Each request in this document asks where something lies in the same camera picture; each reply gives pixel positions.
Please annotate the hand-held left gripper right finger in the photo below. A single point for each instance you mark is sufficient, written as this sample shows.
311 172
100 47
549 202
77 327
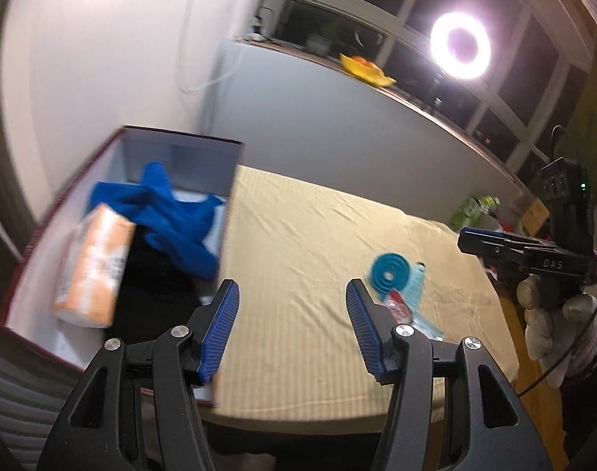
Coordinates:
365 333

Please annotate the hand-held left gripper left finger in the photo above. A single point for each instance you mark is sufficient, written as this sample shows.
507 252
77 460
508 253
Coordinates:
220 333

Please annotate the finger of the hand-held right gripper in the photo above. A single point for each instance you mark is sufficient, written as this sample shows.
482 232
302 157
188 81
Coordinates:
495 245

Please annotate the black fuzzy glove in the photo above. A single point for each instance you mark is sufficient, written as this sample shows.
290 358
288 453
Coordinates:
151 294

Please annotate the blue fuzzy glove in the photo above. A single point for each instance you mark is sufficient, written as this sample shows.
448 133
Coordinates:
171 216

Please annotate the orange tissue pack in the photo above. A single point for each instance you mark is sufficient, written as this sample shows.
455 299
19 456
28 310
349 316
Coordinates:
95 265

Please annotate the red cardboard box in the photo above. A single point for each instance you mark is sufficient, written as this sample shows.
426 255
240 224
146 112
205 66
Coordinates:
180 157

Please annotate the person's right forearm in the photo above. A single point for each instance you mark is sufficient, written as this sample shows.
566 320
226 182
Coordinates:
588 402

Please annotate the person's right hand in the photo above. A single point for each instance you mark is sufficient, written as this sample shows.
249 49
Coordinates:
541 328

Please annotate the brown cardboard box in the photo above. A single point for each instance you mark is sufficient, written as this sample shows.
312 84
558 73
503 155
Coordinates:
535 216

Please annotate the pink snack packet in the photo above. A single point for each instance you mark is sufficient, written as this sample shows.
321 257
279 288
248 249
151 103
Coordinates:
400 309

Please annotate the green patterned bag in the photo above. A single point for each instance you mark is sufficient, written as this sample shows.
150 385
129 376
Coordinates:
468 211

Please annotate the clear blue plastic package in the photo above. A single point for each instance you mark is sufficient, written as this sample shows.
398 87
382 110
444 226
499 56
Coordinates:
428 328

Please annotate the teal collapsible funnel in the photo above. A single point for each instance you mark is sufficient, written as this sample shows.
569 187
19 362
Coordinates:
389 272

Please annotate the light blue small packet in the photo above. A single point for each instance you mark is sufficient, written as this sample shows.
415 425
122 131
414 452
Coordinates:
414 287

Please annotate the yellow fruit bowl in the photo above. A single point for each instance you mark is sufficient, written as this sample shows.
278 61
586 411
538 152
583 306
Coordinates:
369 72

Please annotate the oranges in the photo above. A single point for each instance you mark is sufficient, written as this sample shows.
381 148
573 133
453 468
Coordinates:
365 62

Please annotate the window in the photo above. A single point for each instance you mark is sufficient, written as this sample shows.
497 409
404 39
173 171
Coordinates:
406 0

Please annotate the potted plant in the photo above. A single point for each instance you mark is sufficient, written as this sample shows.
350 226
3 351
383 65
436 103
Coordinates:
320 41

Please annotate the white power strip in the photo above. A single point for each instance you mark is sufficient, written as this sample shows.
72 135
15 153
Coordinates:
257 34

